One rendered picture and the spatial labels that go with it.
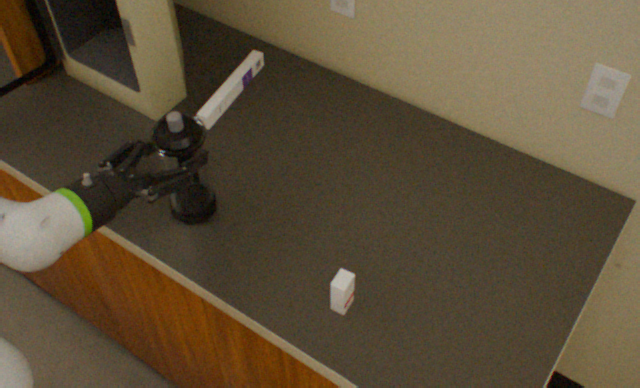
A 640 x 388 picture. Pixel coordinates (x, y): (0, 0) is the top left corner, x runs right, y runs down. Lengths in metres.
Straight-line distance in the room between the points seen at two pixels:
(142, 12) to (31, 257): 0.63
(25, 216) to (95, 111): 0.68
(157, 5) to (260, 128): 0.37
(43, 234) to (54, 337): 1.43
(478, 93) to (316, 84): 0.41
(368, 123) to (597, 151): 0.52
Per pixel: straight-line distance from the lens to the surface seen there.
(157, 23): 1.60
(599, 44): 1.46
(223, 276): 1.39
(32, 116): 1.83
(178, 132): 1.32
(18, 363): 0.94
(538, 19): 1.48
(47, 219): 1.16
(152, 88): 1.66
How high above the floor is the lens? 2.09
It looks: 49 degrees down
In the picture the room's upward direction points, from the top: 2 degrees counter-clockwise
